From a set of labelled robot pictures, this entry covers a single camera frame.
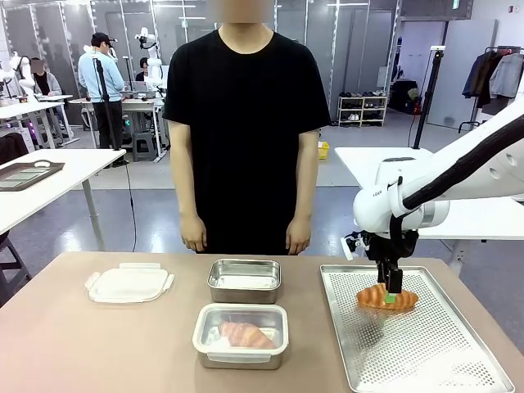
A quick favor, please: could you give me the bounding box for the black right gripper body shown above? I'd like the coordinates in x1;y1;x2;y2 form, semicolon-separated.
363;230;419;264

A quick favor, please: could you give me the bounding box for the golden brown bread roll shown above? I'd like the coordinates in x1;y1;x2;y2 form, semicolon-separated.
355;283;420;311
218;320;278;351

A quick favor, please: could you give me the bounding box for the translucent plastic clip lid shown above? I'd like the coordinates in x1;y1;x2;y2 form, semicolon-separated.
84;261;176;305
192;302;290;355

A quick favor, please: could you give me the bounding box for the person's left forearm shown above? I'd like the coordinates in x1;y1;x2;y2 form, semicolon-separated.
290;163;320;224

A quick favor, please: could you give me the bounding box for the person's right forearm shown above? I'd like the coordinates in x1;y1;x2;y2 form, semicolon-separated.
169;163;201;221

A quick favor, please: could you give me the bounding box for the steel rectangular container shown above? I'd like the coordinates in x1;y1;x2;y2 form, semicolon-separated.
197;305;286;371
206;258;282;305

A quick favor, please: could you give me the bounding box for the person's left hand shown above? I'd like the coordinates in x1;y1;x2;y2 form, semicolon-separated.
284;218;314;256

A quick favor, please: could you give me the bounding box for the person's right hand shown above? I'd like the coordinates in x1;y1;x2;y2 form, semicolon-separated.
180;215;209;253

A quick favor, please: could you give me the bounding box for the perforated metal baking tray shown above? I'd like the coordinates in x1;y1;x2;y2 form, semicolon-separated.
318;264;517;393

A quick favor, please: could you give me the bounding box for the large white empty table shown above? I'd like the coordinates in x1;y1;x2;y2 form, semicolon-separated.
333;146;524;273

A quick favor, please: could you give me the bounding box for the white shoe rack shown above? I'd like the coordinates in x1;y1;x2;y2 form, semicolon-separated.
337;94;389;129

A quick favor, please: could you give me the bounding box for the black clothes rack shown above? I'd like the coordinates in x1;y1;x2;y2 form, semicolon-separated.
457;46;524;134

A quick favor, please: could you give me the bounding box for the person in black t-shirt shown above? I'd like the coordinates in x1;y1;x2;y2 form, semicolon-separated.
161;0;332;256

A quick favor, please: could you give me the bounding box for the dark hanging jacket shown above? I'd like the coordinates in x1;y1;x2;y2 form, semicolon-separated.
462;52;499;109

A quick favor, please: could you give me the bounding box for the grey hanging jacket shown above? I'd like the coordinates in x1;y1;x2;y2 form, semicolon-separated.
488;52;524;100

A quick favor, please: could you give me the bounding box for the grey plastic stool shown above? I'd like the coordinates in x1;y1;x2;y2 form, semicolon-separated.
130;132;160;163

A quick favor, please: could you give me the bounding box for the grey background workbench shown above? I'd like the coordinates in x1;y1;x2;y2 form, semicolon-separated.
67;96;168;161

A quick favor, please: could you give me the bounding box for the white table with dark tray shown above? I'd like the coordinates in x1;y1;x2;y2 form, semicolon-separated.
0;147;128;251

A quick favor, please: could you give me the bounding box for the man in light blue sweater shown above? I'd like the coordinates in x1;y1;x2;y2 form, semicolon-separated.
77;31;126;151

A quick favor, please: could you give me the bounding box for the dark rectangular tray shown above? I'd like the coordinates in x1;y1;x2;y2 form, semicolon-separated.
0;160;66;192

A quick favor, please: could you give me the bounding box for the dark stool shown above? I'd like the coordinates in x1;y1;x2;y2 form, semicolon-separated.
0;235;33;309

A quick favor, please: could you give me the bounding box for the seated person in grey jacket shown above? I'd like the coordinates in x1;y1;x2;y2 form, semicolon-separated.
29;58;63;97

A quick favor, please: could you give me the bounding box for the white background desk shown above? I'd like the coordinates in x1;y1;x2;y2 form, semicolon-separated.
0;94;79;149

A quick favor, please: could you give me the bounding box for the black chair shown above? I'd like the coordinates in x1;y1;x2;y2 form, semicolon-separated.
0;132;30;165

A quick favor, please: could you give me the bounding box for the small white background robot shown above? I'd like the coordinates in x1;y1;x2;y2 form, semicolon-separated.
0;50;34;100

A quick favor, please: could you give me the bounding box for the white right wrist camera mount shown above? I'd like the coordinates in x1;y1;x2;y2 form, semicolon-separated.
340;230;367;262

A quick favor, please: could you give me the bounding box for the black right arm cable sleeve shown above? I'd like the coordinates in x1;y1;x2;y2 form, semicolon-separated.
388;121;524;264

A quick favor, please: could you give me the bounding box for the black pole with white camera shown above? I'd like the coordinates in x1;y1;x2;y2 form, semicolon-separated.
412;45;447;151

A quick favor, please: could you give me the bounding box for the black tripod pole with cable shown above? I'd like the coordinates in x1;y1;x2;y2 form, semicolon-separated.
92;56;137;251

